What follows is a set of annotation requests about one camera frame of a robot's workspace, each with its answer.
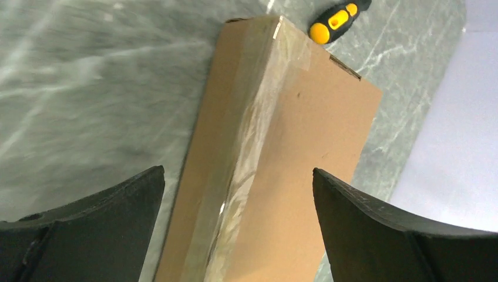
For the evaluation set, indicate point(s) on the brown cardboard express box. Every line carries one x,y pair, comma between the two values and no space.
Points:
276,105

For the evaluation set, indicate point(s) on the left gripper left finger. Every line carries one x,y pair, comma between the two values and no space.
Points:
101,237

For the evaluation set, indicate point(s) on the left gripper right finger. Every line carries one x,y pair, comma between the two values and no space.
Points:
367,239

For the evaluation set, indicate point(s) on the yellow black screwdriver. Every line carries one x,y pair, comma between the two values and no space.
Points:
336,20

